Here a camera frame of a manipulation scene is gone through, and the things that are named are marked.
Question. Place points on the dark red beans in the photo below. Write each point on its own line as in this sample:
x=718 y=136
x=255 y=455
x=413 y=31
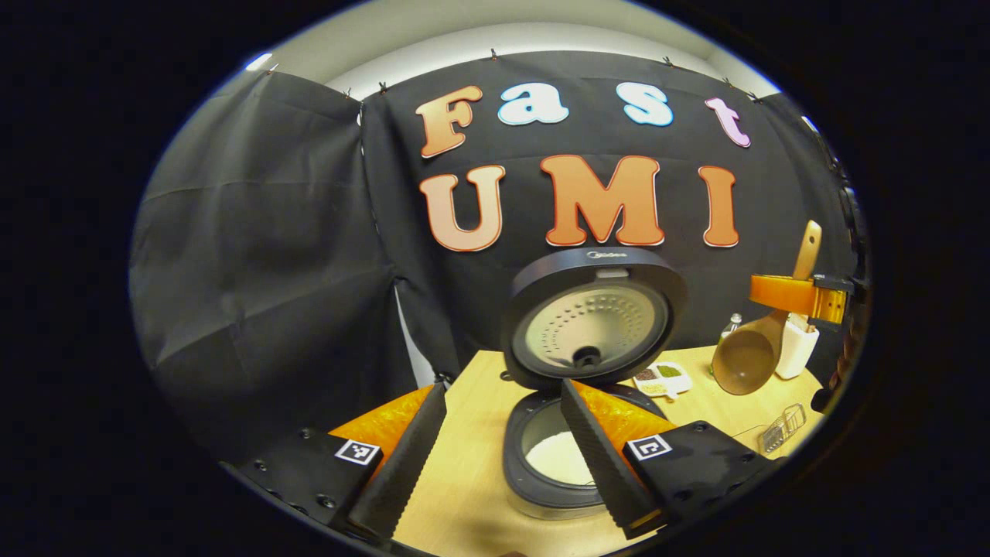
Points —
x=646 y=374

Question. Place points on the dark grey rice cooker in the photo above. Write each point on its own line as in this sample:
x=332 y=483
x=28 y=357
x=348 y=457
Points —
x=592 y=325

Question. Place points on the wooden spoon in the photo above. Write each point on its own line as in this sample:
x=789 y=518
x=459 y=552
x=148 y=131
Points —
x=746 y=360

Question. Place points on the green drink bottle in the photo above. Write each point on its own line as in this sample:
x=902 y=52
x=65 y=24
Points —
x=733 y=325

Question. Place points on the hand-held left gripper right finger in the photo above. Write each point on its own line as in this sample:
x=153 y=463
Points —
x=599 y=464

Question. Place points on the white rice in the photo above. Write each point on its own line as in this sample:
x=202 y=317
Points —
x=557 y=460

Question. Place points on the white divided dish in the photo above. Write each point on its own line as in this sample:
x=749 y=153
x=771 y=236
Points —
x=681 y=381

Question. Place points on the white toaster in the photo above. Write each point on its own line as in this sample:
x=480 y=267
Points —
x=797 y=352

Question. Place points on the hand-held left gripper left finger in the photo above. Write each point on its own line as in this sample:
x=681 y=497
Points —
x=410 y=464

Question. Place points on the pale yellow beans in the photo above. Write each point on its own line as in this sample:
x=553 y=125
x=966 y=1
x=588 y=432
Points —
x=653 y=387

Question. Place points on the small ceiling light panel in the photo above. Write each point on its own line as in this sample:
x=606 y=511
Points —
x=259 y=62

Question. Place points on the black backdrop cloth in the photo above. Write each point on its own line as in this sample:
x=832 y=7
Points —
x=255 y=271

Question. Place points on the green mung beans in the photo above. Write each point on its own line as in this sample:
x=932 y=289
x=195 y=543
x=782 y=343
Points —
x=668 y=371

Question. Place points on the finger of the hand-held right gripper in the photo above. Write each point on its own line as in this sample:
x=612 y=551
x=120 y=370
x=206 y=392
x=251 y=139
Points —
x=781 y=294
x=829 y=305

